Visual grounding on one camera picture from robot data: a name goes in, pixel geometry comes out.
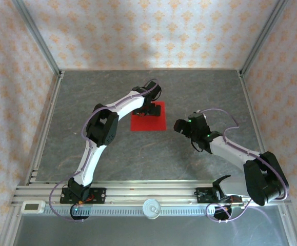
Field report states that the grey metal shelf sheet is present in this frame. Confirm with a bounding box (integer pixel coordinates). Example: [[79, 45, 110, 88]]
[[12, 206, 292, 246]]

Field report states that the small white display device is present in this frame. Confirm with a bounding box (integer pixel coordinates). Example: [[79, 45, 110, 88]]
[[22, 200, 46, 214]]

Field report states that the aluminium table side rail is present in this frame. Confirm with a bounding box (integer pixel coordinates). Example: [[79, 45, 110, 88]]
[[25, 71, 66, 185], [237, 70, 277, 186]]

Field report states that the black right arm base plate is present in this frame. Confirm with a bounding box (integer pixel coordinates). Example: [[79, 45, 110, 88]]
[[195, 187, 242, 204]]

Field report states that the aluminium mounting rail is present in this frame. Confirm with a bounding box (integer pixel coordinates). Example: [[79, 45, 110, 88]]
[[9, 180, 292, 207]]

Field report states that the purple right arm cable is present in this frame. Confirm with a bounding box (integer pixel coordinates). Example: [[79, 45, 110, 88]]
[[199, 108, 290, 223]]

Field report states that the black round base mount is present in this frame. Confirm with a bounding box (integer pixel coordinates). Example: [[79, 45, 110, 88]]
[[213, 203, 233, 222], [70, 203, 91, 221]]

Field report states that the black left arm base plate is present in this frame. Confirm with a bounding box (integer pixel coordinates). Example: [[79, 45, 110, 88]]
[[60, 188, 107, 205]]

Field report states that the grey slotted cable duct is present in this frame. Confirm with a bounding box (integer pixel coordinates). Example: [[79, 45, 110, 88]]
[[42, 204, 244, 217]]

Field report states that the aluminium corner post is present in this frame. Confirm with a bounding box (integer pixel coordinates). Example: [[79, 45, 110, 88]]
[[237, 0, 291, 77], [11, 0, 65, 79]]

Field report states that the aluminium frame strut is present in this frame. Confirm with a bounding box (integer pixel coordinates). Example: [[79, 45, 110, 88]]
[[278, 204, 297, 246], [0, 204, 23, 246]]

